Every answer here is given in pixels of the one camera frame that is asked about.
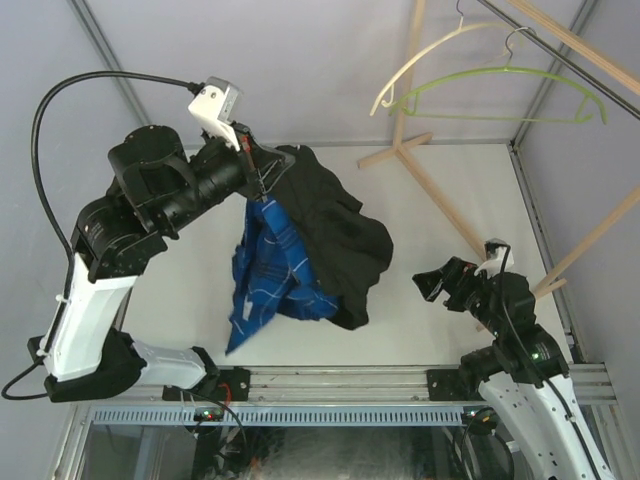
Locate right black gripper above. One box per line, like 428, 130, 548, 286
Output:
413, 255, 504, 336

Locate black shirt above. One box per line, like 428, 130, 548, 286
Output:
271, 145, 394, 331

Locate blue plaid shirt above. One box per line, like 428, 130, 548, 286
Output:
225, 198, 339, 355

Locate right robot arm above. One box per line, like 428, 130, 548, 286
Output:
412, 257, 614, 479

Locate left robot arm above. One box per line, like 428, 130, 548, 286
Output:
29, 124, 295, 403

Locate green hanger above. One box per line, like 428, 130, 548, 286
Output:
371, 22, 608, 125

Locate cream hanger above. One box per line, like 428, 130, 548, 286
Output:
369, 1, 515, 117

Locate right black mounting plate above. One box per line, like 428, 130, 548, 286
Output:
426, 368, 482, 402

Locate black mounting plate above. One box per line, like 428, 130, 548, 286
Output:
162, 367, 251, 404
426, 368, 482, 402

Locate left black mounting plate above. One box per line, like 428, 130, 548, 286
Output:
162, 367, 251, 404

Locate wooden clothes rack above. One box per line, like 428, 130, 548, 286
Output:
357, 0, 640, 333

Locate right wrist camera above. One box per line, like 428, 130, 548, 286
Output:
474, 238, 514, 278

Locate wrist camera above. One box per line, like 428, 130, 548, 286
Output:
474, 238, 514, 278
188, 77, 241, 151

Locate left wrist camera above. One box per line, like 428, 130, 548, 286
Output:
188, 77, 241, 151

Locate right camera cable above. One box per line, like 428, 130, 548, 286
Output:
494, 243, 586, 451

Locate camera cable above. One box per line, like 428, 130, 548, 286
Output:
494, 243, 586, 451
0, 71, 201, 401

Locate left camera cable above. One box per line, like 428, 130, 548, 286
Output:
0, 71, 201, 401

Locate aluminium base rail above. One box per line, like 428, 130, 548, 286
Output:
110, 364, 617, 406

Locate grey slotted cable duct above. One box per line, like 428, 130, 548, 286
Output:
90, 405, 475, 427

